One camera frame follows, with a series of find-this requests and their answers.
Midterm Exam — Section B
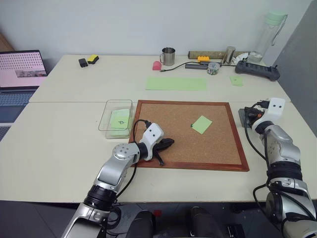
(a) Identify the clear bottle green lid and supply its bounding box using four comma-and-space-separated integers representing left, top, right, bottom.
254, 10, 289, 60

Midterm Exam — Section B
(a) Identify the brown wooden panel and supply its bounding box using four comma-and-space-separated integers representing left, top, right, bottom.
0, 31, 15, 52

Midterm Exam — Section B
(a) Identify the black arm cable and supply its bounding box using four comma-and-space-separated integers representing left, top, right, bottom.
100, 119, 152, 231
243, 100, 274, 174

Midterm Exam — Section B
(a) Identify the black table cable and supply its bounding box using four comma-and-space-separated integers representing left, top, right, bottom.
160, 61, 199, 73

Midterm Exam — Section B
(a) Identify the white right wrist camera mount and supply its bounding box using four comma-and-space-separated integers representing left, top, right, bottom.
257, 97, 286, 125

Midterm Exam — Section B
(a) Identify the open laptop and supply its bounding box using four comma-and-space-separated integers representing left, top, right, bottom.
0, 50, 49, 124

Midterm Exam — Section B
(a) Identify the steel mug with handle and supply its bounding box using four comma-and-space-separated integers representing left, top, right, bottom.
159, 47, 176, 66

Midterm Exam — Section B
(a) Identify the patterned tape roll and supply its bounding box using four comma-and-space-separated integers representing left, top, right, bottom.
207, 62, 220, 75

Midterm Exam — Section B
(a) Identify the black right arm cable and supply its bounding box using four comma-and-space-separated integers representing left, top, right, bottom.
243, 100, 274, 174

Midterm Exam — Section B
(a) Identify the wood-framed cork board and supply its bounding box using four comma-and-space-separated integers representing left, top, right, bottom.
128, 100, 250, 172

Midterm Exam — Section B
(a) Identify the clear plastic box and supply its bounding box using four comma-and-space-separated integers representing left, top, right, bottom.
98, 99, 135, 139

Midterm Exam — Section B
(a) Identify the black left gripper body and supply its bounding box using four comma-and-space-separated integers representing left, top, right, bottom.
153, 138, 168, 153

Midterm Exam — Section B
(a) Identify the small green note with pin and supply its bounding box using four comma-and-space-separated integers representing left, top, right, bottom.
229, 75, 244, 87

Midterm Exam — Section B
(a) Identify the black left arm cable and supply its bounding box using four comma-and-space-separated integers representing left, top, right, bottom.
100, 119, 152, 231

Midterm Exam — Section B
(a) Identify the plain green sticky note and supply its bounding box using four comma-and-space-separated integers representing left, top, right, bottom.
192, 115, 214, 135

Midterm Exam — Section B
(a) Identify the long green paper sheet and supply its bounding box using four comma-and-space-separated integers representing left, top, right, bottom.
145, 77, 208, 92

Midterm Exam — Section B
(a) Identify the black usb hub bar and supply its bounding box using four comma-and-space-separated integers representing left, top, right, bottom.
185, 62, 209, 71

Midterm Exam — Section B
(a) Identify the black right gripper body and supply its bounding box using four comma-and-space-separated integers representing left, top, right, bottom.
244, 106, 261, 128

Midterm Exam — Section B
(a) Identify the black handheld controller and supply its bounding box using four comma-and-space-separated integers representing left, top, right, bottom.
234, 60, 281, 82

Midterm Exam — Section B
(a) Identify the green note with drawing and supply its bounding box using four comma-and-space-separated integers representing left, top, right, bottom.
110, 109, 131, 130

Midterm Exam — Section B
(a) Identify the dark grey tray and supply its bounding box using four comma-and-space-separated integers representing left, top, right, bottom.
238, 109, 251, 127

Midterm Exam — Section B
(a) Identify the steel cylinder cup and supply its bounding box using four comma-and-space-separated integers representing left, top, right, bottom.
222, 46, 237, 66

